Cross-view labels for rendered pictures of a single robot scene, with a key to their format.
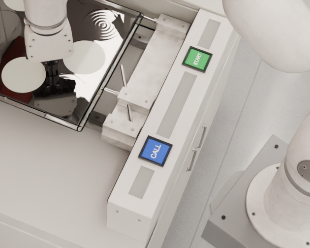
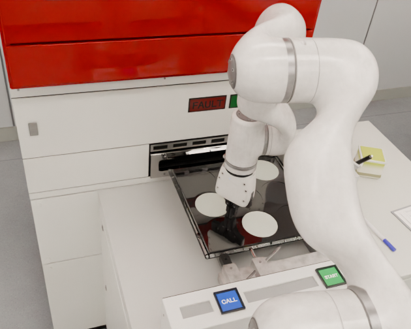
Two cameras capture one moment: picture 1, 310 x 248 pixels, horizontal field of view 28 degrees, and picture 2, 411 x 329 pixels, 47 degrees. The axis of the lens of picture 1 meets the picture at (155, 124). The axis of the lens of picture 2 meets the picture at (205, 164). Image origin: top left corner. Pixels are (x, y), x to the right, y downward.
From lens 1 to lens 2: 0.55 m
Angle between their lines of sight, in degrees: 39
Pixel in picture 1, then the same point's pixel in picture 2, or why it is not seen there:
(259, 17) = (296, 161)
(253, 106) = not seen: outside the picture
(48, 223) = (132, 297)
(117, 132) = (227, 277)
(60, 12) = (244, 159)
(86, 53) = (263, 222)
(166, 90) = (284, 275)
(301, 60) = (312, 226)
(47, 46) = (229, 185)
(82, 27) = (278, 209)
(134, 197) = (179, 313)
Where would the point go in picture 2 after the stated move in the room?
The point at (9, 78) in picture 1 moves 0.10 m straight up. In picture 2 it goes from (201, 200) to (205, 173)
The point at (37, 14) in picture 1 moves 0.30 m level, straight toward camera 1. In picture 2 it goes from (228, 149) to (142, 210)
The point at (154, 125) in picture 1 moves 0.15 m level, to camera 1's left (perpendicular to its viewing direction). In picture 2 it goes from (249, 286) to (213, 242)
